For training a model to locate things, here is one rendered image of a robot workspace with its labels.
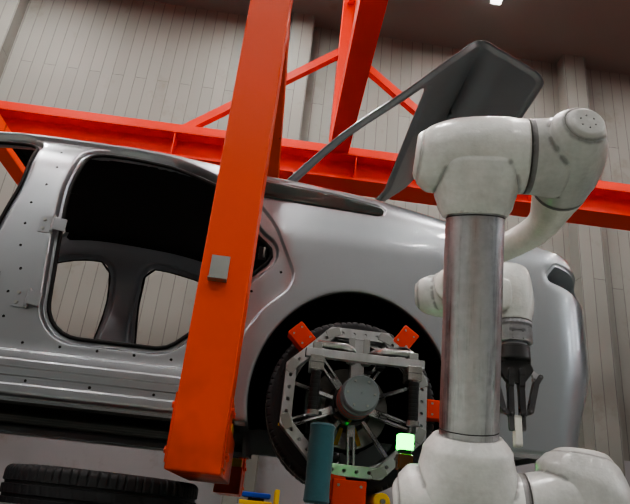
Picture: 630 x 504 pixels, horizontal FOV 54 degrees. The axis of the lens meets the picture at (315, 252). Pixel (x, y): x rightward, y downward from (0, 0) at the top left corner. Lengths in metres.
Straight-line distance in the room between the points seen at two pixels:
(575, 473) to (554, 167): 0.50
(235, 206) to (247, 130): 0.31
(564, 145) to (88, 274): 6.33
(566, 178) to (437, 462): 0.52
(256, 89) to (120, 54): 6.25
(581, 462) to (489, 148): 0.53
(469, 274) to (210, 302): 1.09
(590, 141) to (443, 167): 0.23
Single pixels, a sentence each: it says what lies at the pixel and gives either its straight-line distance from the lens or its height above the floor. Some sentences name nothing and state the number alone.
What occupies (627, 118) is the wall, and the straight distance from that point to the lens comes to 9.44.
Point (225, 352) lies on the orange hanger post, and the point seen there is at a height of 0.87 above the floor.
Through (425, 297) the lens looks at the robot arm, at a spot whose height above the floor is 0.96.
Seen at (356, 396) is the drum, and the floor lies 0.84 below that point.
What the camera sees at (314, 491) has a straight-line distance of 2.17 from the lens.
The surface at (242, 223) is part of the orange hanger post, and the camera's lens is 2.06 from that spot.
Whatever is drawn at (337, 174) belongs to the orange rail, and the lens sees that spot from 5.17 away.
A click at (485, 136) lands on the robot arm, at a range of 1.08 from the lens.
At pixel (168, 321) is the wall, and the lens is 6.74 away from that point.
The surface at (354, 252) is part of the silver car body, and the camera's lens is 2.62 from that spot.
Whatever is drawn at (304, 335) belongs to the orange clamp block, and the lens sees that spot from 2.38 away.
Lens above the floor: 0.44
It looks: 23 degrees up
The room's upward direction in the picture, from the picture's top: 6 degrees clockwise
